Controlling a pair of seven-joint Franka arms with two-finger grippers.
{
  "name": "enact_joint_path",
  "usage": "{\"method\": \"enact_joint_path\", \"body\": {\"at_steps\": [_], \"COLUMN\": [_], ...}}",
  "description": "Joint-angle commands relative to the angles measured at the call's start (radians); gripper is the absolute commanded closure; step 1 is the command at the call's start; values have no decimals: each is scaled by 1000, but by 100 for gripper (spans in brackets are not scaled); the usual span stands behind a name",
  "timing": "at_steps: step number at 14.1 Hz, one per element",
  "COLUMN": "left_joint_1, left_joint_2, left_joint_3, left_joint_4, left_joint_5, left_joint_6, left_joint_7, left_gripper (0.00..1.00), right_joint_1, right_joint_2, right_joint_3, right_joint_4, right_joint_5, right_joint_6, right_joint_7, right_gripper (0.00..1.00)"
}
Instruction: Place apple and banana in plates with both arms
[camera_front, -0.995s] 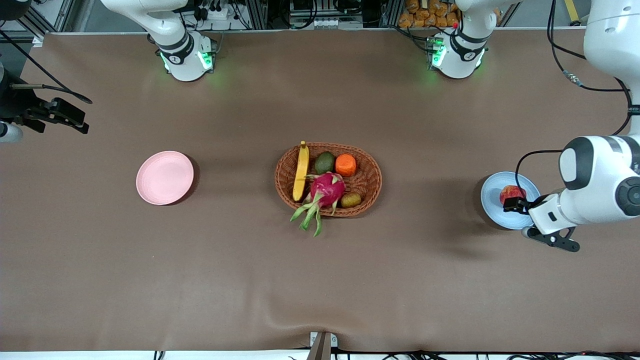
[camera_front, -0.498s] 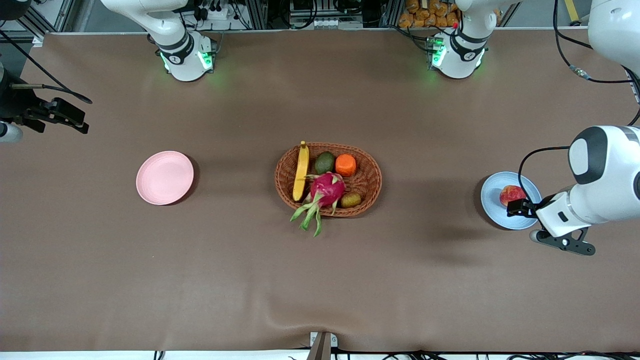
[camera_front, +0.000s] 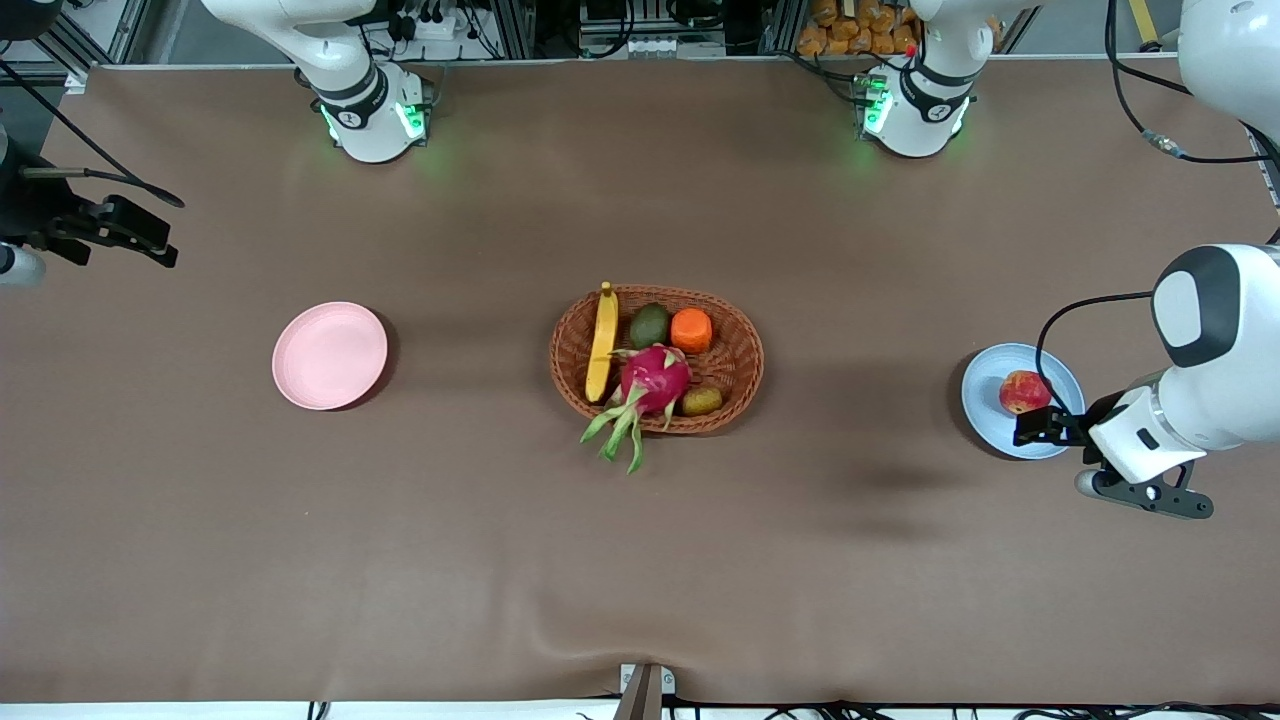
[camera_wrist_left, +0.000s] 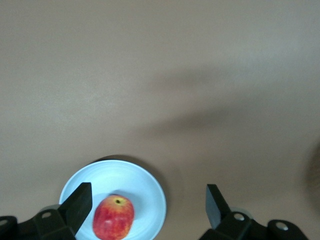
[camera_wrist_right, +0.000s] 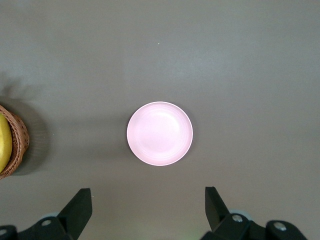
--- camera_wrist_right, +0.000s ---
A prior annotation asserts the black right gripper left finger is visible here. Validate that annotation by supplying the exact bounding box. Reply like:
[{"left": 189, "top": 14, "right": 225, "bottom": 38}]
[{"left": 0, "top": 187, "right": 93, "bottom": 240}]

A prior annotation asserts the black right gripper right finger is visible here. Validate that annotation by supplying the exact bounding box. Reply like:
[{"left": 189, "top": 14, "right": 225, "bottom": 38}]
[{"left": 199, "top": 186, "right": 307, "bottom": 240}]

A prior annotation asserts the yellow banana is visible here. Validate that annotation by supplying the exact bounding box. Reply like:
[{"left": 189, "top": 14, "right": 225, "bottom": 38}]
[{"left": 0, "top": 113, "right": 13, "bottom": 175}]

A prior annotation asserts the brown wicker basket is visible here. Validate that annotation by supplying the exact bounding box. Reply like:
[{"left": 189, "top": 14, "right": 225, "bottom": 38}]
[{"left": 0, "top": 104, "right": 30, "bottom": 180}]

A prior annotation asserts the pink round plate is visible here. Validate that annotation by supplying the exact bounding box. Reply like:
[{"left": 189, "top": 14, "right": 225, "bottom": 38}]
[{"left": 126, "top": 101, "right": 194, "bottom": 167}]

